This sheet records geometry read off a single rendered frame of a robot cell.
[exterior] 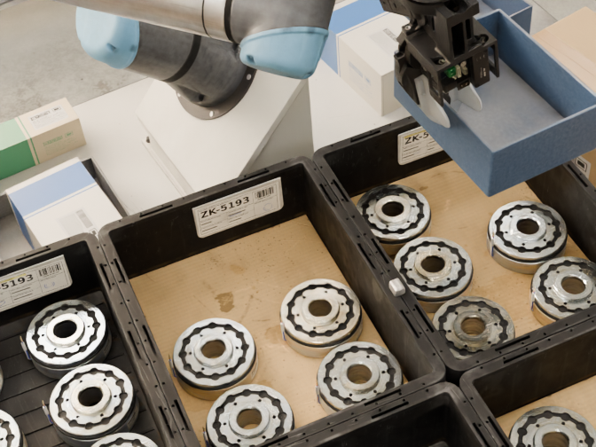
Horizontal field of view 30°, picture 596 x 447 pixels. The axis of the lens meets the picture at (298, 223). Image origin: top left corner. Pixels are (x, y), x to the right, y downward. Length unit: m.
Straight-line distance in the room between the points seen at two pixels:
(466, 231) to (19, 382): 0.62
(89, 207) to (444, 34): 0.74
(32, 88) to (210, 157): 1.54
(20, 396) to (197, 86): 0.52
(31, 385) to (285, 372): 0.32
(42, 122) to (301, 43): 0.90
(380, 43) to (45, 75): 1.50
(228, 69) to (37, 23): 1.80
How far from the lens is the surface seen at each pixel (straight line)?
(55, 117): 1.88
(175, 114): 1.75
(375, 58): 1.85
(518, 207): 1.52
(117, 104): 1.96
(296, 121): 1.62
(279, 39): 1.03
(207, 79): 1.63
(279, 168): 1.47
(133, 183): 1.82
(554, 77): 1.33
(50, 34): 3.34
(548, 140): 1.24
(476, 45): 1.12
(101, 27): 1.56
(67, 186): 1.71
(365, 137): 1.51
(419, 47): 1.14
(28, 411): 1.42
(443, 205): 1.56
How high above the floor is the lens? 1.97
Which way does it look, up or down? 48 degrees down
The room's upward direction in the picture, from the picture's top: 6 degrees counter-clockwise
